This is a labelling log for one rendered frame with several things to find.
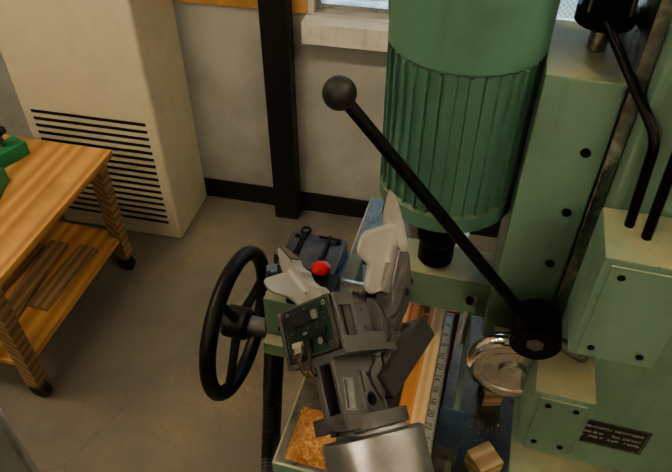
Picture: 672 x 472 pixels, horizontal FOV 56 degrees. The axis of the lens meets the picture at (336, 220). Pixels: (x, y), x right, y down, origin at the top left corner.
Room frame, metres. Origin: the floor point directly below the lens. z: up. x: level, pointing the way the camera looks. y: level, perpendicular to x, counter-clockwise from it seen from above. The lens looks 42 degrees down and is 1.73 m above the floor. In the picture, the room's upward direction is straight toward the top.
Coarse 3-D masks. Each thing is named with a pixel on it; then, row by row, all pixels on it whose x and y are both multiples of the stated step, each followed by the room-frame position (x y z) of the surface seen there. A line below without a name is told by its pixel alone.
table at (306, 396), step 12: (372, 204) 0.98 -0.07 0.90; (372, 216) 0.94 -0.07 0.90; (360, 228) 0.91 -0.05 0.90; (372, 228) 0.91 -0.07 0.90; (408, 228) 0.91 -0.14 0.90; (276, 336) 0.67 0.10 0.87; (264, 348) 0.65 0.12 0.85; (276, 348) 0.65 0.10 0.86; (312, 384) 0.55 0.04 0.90; (300, 396) 0.53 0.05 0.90; (312, 396) 0.53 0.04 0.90; (396, 396) 0.53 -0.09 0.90; (300, 408) 0.51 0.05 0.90; (312, 408) 0.51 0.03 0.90; (288, 420) 0.49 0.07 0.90; (288, 432) 0.47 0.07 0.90; (288, 444) 0.45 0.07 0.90; (276, 456) 0.43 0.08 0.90; (276, 468) 0.42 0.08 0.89; (288, 468) 0.42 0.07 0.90; (300, 468) 0.42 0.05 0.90; (312, 468) 0.42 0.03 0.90
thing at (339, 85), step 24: (336, 96) 0.53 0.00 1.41; (360, 120) 0.54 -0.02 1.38; (384, 144) 0.53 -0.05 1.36; (408, 168) 0.53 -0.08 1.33; (456, 240) 0.51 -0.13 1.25; (480, 264) 0.50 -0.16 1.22; (504, 288) 0.49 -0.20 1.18; (528, 312) 0.49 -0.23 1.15; (552, 312) 0.49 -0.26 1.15; (528, 336) 0.46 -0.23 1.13; (552, 336) 0.45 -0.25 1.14; (576, 360) 0.46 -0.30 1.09
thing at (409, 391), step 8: (432, 312) 0.66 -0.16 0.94; (424, 352) 0.58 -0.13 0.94; (416, 368) 0.55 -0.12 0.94; (408, 376) 0.54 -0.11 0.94; (416, 376) 0.54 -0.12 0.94; (408, 384) 0.52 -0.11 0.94; (416, 384) 0.52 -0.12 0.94; (408, 392) 0.51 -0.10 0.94; (400, 400) 0.50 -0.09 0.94; (408, 400) 0.50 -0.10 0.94; (408, 408) 0.49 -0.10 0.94
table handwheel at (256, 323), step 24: (240, 264) 0.76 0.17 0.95; (264, 264) 0.86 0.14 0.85; (216, 288) 0.71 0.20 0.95; (264, 288) 0.86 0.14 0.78; (216, 312) 0.67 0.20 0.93; (240, 312) 0.74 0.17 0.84; (264, 312) 0.83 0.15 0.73; (216, 336) 0.64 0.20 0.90; (240, 336) 0.71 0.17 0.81; (264, 336) 0.71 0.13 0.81; (240, 360) 0.75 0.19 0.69; (216, 384) 0.61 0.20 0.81; (240, 384) 0.69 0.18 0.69
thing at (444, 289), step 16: (416, 240) 0.69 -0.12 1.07; (416, 256) 0.66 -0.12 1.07; (464, 256) 0.66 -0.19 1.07; (416, 272) 0.63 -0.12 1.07; (432, 272) 0.63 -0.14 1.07; (448, 272) 0.63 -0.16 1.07; (464, 272) 0.63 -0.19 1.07; (480, 272) 0.63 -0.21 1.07; (416, 288) 0.63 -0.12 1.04; (432, 288) 0.62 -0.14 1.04; (448, 288) 0.61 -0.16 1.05; (464, 288) 0.61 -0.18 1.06; (480, 288) 0.60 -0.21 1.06; (432, 304) 0.62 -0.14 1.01; (448, 304) 0.61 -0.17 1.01; (480, 304) 0.60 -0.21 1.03
